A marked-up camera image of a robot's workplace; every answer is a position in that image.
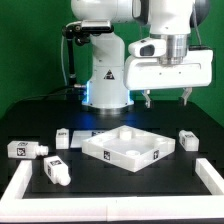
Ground white square tabletop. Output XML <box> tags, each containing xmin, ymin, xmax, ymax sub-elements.
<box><xmin>82</xmin><ymin>126</ymin><xmax>175</xmax><ymax>172</ymax></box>

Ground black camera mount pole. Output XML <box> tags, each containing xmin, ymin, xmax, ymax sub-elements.
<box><xmin>61</xmin><ymin>22</ymin><xmax>89</xmax><ymax>86</ymax></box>

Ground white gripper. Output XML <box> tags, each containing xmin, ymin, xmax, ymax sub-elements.
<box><xmin>124</xmin><ymin>50</ymin><xmax>213</xmax><ymax>108</ymax></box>

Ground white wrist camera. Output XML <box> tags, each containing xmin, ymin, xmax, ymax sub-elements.
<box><xmin>128</xmin><ymin>37</ymin><xmax>166</xmax><ymax>58</ymax></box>

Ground white U-shaped obstacle fence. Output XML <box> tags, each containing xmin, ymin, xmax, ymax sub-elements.
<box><xmin>0</xmin><ymin>158</ymin><xmax>224</xmax><ymax>223</ymax></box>

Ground black cables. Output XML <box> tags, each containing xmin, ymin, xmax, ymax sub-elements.
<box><xmin>6</xmin><ymin>85</ymin><xmax>88</xmax><ymax>113</ymax></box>

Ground white tag sheet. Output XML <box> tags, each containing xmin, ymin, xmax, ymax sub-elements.
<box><xmin>70</xmin><ymin>130</ymin><xmax>104</xmax><ymax>148</ymax></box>

